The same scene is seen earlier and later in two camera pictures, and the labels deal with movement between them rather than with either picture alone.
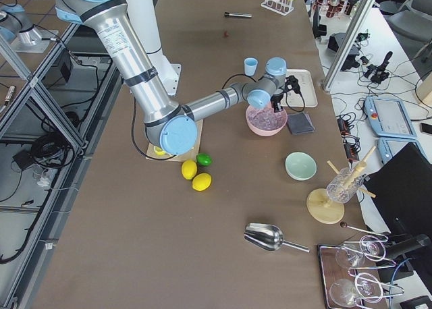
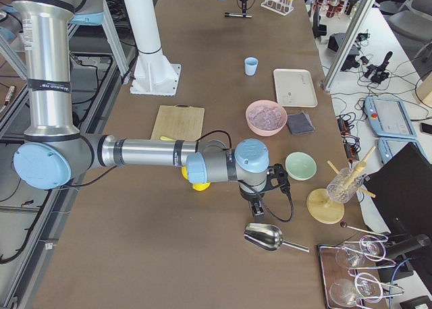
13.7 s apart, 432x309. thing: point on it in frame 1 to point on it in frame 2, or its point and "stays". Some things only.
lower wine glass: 366,287 stays
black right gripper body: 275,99 to 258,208
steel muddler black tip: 229,14 stays
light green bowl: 300,165 stays
